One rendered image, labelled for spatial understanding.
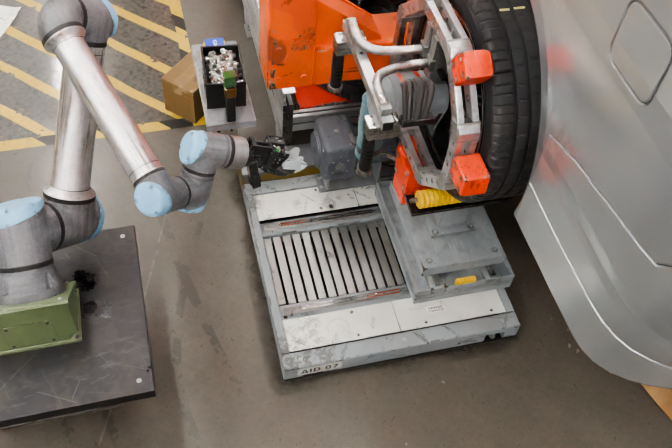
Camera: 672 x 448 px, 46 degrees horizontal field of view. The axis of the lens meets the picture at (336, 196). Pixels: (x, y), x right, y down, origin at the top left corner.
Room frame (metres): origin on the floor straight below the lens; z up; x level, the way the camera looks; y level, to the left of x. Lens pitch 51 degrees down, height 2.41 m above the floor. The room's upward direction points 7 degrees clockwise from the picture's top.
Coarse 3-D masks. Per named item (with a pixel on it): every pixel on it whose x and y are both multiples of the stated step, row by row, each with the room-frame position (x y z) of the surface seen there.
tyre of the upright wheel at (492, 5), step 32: (480, 0) 1.72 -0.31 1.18; (512, 0) 1.73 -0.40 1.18; (480, 32) 1.63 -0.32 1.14; (512, 32) 1.63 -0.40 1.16; (512, 64) 1.56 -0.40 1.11; (512, 96) 1.50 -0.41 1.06; (512, 128) 1.45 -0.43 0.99; (512, 160) 1.43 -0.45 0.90; (448, 192) 1.57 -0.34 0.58; (512, 192) 1.46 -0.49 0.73
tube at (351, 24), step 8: (352, 24) 1.77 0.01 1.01; (352, 32) 1.74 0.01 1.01; (360, 32) 1.75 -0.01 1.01; (360, 40) 1.71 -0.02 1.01; (424, 40) 1.72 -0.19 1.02; (368, 48) 1.68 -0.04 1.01; (376, 48) 1.68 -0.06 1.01; (384, 48) 1.68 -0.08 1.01; (392, 48) 1.69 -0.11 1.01; (400, 48) 1.69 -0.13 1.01; (408, 48) 1.70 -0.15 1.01; (416, 48) 1.70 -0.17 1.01; (424, 48) 1.70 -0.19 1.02; (424, 56) 1.70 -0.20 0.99
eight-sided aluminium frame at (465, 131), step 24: (432, 0) 1.77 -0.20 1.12; (408, 24) 1.96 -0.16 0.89; (432, 24) 1.71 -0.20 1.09; (456, 24) 1.68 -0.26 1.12; (456, 48) 1.59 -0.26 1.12; (456, 96) 1.50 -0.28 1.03; (456, 120) 1.47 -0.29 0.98; (408, 144) 1.71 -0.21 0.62; (456, 144) 1.44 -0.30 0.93; (432, 168) 1.62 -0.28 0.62
